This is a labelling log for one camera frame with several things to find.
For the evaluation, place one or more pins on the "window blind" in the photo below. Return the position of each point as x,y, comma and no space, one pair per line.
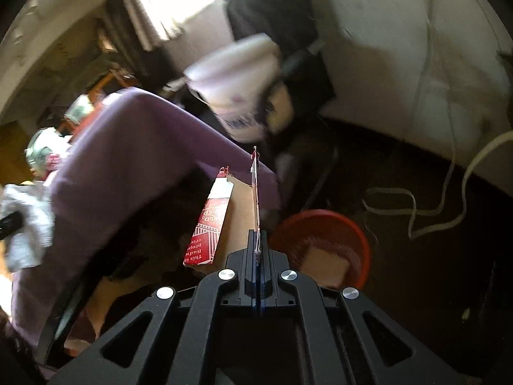
148,12

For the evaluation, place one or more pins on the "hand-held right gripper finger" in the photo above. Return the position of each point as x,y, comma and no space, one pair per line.
251,284
261,284

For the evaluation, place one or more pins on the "wooden chair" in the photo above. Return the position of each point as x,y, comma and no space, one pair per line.
112,84

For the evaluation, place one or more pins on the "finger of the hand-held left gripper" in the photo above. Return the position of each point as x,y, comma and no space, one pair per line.
9,225

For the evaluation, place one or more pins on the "white cloth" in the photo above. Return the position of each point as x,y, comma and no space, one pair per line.
28,244

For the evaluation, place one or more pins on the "white plastic bucket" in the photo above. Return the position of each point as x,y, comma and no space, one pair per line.
236,76

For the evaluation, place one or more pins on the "black mesh office chair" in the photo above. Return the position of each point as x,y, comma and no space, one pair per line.
272,8

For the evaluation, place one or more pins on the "red and brown cardboard carton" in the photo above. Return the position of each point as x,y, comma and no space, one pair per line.
208,224

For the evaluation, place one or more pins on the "purple cloth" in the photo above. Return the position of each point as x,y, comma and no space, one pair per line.
132,148

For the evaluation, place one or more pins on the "red mesh waste basket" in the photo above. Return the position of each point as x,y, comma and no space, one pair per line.
320,220

